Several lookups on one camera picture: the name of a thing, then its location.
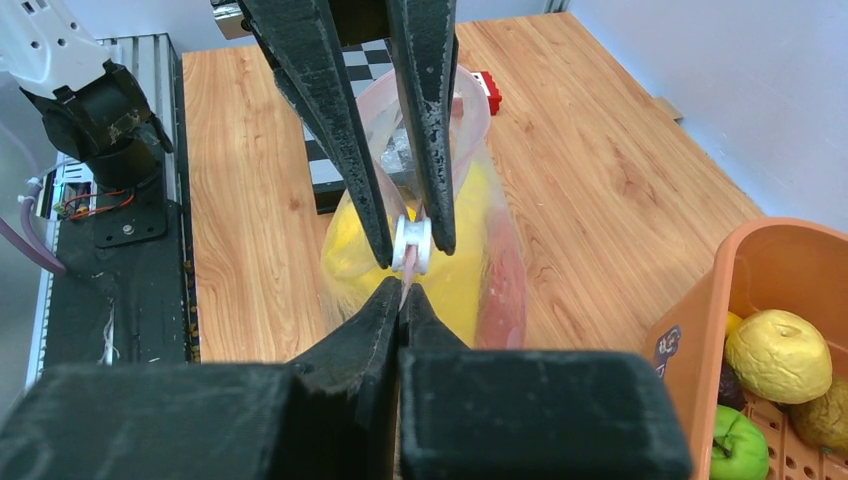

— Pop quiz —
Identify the orange plastic basket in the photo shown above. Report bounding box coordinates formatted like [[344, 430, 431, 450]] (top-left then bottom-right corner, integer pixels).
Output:
[[642, 217, 847, 479]]

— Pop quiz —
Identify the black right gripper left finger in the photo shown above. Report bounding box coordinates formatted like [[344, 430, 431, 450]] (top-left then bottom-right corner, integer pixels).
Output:
[[1, 278, 402, 479]]

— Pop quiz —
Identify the yellow toy pear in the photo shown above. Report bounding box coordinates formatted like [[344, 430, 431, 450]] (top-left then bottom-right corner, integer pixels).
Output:
[[724, 309, 834, 405]]

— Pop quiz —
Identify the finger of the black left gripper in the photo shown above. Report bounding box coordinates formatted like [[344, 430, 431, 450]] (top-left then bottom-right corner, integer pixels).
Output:
[[386, 0, 459, 255], [239, 0, 393, 269]]

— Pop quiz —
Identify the brown toy potato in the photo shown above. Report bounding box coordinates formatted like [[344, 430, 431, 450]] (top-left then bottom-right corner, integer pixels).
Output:
[[788, 377, 847, 458]]

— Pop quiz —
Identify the toy watermelon slice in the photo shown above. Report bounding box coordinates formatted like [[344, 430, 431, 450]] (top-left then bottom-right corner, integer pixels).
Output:
[[476, 207, 527, 349]]

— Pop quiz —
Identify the yellow toy bell pepper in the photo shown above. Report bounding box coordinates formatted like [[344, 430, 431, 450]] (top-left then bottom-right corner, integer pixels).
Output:
[[320, 194, 403, 328]]

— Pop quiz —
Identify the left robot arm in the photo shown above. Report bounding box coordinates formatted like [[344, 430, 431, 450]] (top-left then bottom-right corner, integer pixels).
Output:
[[1, 1, 459, 267]]

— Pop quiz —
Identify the clear zip top bag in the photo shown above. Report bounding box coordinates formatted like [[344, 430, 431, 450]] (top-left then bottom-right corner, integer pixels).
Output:
[[320, 67, 527, 349]]

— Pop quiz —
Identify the black white checkerboard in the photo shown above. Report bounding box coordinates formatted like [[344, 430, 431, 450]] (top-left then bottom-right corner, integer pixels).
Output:
[[301, 38, 425, 217]]

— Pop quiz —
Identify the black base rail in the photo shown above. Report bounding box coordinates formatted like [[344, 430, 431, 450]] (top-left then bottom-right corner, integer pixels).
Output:
[[26, 33, 200, 392]]

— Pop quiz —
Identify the red toy window block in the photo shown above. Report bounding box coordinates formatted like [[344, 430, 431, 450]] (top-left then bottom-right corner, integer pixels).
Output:
[[474, 71, 503, 116]]

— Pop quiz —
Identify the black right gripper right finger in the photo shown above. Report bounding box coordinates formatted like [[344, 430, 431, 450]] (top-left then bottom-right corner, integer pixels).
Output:
[[398, 285, 693, 479]]

